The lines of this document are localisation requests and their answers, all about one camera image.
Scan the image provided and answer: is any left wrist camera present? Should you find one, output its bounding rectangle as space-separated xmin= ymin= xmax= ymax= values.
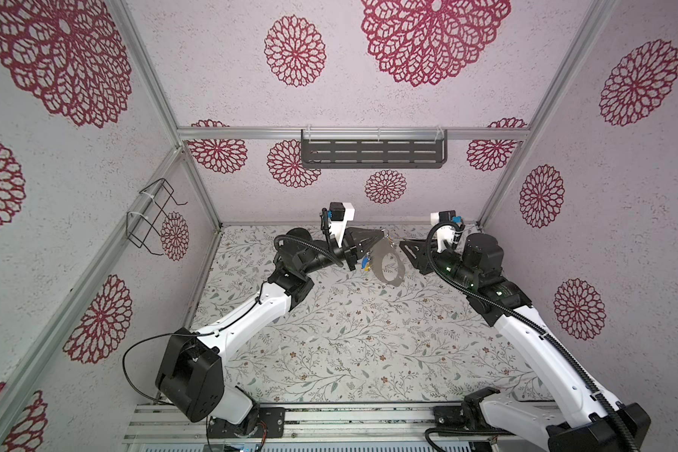
xmin=320 ymin=202 xmax=355 ymax=247

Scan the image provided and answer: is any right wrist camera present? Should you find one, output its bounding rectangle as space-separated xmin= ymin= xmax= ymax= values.
xmin=429 ymin=210 xmax=465 ymax=252

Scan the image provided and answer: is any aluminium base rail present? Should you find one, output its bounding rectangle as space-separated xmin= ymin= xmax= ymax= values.
xmin=122 ymin=399 xmax=599 ymax=447

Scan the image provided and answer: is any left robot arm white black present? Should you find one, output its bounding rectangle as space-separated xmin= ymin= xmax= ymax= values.
xmin=156 ymin=227 xmax=385 ymax=436

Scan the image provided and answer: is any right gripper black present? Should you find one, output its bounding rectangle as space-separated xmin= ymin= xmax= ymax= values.
xmin=401 ymin=237 xmax=479 ymax=295

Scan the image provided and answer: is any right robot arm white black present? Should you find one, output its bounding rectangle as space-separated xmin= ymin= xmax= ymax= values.
xmin=399 ymin=220 xmax=651 ymax=451

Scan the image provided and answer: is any black wire wall basket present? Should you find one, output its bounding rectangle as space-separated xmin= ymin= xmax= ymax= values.
xmin=124 ymin=178 xmax=190 ymax=262

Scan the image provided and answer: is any grey slotted wall shelf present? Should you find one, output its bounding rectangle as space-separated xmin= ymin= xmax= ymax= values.
xmin=299 ymin=130 xmax=448 ymax=170

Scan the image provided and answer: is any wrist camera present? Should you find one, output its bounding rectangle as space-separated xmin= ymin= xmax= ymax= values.
xmin=320 ymin=202 xmax=355 ymax=247
xmin=429 ymin=210 xmax=465 ymax=252

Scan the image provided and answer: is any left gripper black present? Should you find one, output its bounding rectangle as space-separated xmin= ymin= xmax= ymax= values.
xmin=300 ymin=227 xmax=382 ymax=277

